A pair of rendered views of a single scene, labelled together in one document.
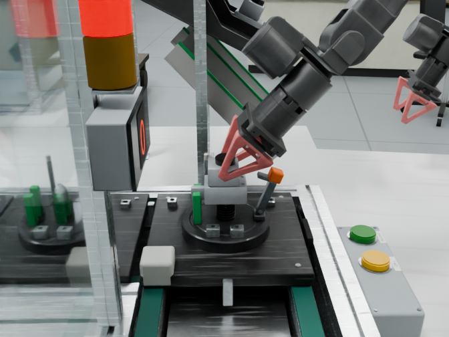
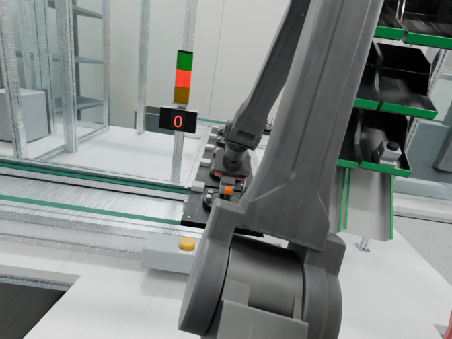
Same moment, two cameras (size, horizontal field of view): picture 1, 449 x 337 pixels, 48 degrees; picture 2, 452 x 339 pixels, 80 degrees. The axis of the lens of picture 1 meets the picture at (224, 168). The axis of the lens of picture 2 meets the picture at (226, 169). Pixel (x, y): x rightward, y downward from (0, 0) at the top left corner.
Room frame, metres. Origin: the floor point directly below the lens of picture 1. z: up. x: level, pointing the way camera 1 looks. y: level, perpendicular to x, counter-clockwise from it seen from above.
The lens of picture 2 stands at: (0.66, -0.78, 1.39)
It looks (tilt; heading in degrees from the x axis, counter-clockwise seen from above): 21 degrees down; 89
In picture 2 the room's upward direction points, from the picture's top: 9 degrees clockwise
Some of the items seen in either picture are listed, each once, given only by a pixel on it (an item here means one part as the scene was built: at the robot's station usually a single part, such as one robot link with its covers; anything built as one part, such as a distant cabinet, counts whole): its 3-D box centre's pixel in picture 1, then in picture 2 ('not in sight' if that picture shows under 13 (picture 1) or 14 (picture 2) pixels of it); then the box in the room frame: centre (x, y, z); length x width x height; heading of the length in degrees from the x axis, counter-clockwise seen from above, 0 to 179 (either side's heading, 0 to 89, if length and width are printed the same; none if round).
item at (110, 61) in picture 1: (109, 58); (181, 94); (0.49, 0.11, 1.29); 0.05 x 0.05 x 0.05
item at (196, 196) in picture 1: (197, 208); not in sight; (0.67, 0.04, 1.01); 0.01 x 0.01 x 0.05; 1
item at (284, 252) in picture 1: (226, 233); (223, 208); (0.68, 0.00, 0.96); 0.24 x 0.24 x 0.02; 1
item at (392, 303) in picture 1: (372, 280); (185, 254); (0.60, -0.22, 0.93); 0.21 x 0.07 x 0.06; 1
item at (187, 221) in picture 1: (226, 222); (224, 202); (0.68, 0.00, 0.98); 0.14 x 0.14 x 0.02
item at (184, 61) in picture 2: not in sight; (184, 61); (0.49, 0.11, 1.39); 0.05 x 0.05 x 0.05
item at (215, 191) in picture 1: (218, 177); (227, 179); (0.68, 0.01, 1.06); 0.08 x 0.04 x 0.07; 91
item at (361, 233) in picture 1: (362, 236); not in sight; (0.67, -0.22, 0.96); 0.04 x 0.04 x 0.02
